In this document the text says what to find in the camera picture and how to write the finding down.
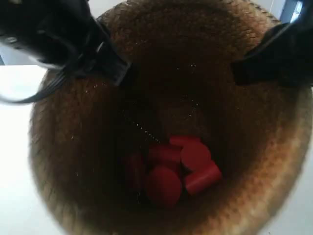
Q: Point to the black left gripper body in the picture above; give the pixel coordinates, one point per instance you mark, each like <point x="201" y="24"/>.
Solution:
<point x="59" y="34"/>

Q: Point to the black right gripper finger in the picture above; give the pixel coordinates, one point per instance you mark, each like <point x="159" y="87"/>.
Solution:
<point x="284" y="55"/>

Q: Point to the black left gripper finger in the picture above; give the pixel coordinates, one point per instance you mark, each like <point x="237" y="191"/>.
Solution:
<point x="97" y="53"/>

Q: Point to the brown woven basket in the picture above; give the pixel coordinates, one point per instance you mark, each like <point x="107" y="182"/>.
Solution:
<point x="258" y="135"/>

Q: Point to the red cylinder front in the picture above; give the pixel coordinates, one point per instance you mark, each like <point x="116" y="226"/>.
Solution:
<point x="163" y="187"/>

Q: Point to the dark red oval object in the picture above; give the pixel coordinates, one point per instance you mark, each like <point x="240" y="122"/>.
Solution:
<point x="202" y="178"/>

